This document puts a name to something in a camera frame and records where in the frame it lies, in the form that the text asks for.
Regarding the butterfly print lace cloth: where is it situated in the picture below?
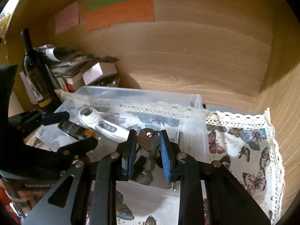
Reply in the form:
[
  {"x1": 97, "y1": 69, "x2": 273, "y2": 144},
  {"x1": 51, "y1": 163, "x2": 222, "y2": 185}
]
[{"x1": 53, "y1": 88, "x2": 285, "y2": 225}]

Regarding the white paper note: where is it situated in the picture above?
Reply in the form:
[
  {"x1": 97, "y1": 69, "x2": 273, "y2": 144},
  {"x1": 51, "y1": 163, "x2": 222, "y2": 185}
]
[{"x1": 20, "y1": 71, "x2": 38, "y2": 105}]

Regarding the orange sticky note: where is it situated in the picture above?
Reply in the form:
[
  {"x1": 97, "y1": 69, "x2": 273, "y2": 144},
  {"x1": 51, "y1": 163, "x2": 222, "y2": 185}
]
[{"x1": 86, "y1": 0, "x2": 155, "y2": 31}]

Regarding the pink sticky note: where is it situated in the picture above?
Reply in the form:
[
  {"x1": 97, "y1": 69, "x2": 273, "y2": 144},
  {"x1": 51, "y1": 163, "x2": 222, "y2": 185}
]
[{"x1": 55, "y1": 2, "x2": 79, "y2": 34}]

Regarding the stack of books and papers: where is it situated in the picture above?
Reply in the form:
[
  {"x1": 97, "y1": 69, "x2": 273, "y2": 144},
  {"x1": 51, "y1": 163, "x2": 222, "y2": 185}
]
[{"x1": 34, "y1": 44, "x2": 119, "y2": 93}]

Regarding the white handheld magnifier device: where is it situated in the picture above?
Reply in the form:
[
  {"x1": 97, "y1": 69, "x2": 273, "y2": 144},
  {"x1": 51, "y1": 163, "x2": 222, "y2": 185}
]
[{"x1": 77, "y1": 107, "x2": 129, "y2": 143}]

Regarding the black gold lighter tube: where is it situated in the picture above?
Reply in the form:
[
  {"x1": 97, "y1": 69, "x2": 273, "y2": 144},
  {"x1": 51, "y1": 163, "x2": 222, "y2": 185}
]
[{"x1": 58, "y1": 120, "x2": 96, "y2": 141}]

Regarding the clear plastic storage box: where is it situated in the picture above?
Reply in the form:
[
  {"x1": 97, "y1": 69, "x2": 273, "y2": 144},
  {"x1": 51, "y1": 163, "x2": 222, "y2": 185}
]
[{"x1": 36, "y1": 86, "x2": 209, "y2": 189}]

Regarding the silver keys bunch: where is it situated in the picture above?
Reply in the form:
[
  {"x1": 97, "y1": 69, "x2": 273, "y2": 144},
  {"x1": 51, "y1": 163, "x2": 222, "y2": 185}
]
[{"x1": 134, "y1": 128, "x2": 159, "y2": 163}]

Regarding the dark wine bottle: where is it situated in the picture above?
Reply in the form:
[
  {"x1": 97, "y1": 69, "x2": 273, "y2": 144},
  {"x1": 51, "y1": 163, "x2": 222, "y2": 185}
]
[{"x1": 21, "y1": 28, "x2": 61, "y2": 113}]

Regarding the black usb-c dongle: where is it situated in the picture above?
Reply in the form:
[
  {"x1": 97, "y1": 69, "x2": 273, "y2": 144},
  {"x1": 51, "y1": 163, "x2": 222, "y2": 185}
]
[{"x1": 131, "y1": 149, "x2": 161, "y2": 185}]

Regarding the small pink white box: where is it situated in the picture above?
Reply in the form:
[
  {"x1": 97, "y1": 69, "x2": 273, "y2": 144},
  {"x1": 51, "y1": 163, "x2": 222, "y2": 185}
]
[{"x1": 82, "y1": 62, "x2": 117, "y2": 85}]

